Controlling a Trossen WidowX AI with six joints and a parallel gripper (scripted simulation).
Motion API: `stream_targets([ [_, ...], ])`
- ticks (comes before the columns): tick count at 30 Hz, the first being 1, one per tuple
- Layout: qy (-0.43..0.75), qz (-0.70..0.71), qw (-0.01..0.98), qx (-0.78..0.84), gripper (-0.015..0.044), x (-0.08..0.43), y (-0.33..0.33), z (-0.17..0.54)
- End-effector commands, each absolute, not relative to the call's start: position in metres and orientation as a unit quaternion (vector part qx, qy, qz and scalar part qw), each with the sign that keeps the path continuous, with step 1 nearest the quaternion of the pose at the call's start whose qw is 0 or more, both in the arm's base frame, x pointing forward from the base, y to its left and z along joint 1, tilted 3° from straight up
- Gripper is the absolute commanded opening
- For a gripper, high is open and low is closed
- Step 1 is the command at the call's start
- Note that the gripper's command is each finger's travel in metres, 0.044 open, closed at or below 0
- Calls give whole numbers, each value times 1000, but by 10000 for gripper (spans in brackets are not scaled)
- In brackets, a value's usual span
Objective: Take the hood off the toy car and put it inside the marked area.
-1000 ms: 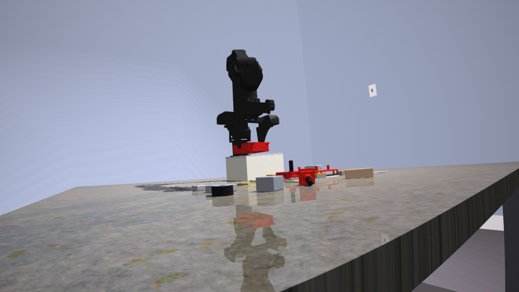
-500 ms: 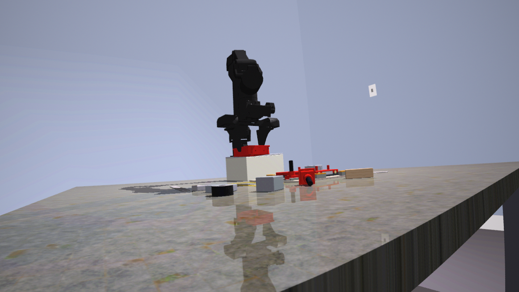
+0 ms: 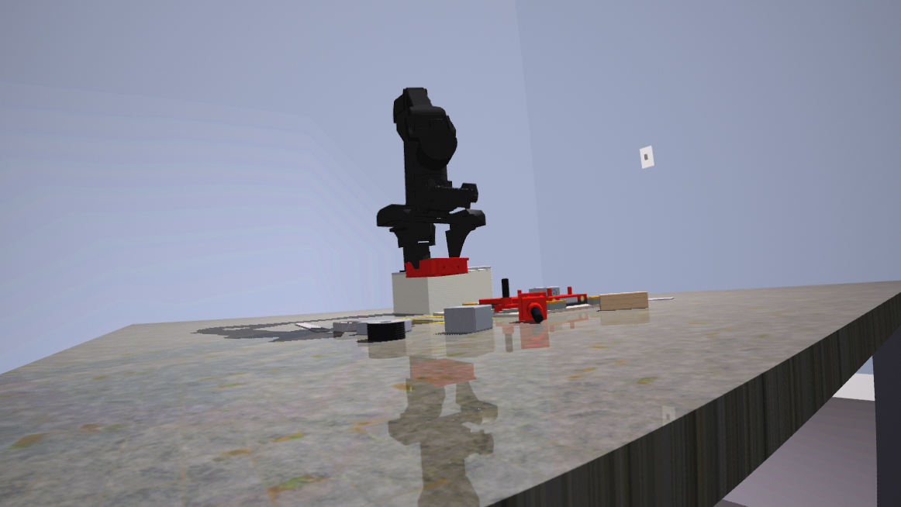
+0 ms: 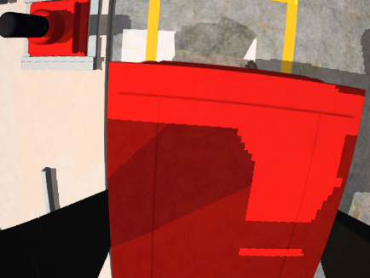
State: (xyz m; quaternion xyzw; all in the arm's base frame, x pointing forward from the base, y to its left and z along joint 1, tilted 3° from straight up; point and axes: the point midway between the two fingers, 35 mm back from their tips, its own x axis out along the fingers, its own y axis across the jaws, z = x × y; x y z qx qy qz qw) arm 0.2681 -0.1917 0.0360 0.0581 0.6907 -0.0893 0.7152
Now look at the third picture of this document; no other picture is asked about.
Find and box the brown wooden block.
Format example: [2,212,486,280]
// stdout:
[599,291,648,311]

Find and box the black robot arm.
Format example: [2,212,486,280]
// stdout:
[393,87,478,260]

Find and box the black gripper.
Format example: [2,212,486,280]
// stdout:
[377,174,486,269]

